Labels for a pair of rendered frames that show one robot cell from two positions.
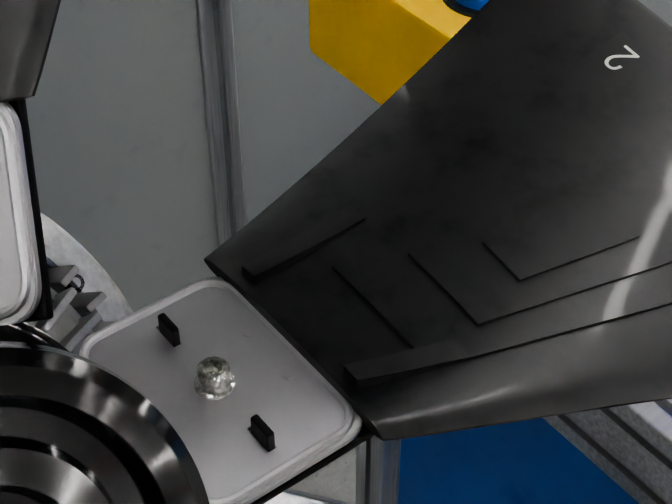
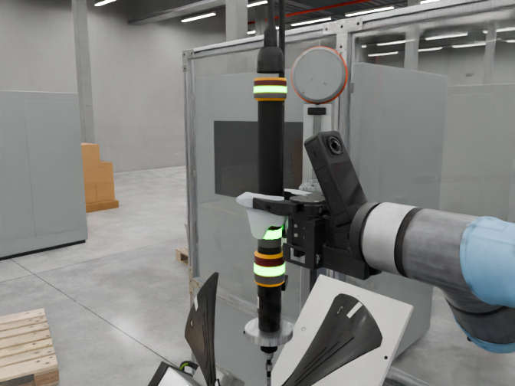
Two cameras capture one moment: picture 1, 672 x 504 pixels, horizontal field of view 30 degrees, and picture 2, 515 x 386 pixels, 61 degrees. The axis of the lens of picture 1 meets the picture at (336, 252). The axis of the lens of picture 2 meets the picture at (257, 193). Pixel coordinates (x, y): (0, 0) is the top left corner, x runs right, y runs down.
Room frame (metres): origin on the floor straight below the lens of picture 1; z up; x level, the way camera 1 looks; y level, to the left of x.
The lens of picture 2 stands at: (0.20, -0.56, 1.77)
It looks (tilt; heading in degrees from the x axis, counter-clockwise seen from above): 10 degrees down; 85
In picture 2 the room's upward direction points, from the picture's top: straight up
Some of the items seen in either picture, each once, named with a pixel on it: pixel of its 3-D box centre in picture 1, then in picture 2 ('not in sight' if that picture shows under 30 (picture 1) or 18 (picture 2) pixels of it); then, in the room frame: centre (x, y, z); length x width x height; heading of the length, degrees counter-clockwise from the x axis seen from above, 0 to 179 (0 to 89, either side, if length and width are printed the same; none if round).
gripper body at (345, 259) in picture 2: not in sight; (334, 230); (0.34, -0.05, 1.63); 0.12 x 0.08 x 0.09; 127
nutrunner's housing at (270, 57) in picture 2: not in sight; (269, 197); (0.27, 0.04, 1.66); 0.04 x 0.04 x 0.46
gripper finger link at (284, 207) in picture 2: not in sight; (284, 205); (0.28, -0.02, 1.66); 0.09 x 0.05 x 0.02; 139
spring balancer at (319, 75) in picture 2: not in sight; (319, 75); (0.49, 0.73, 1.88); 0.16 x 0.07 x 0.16; 162
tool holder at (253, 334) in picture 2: not in sight; (270, 300); (0.27, 0.05, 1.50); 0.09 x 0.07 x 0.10; 72
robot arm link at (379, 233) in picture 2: not in sight; (395, 237); (0.39, -0.11, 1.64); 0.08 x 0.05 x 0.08; 37
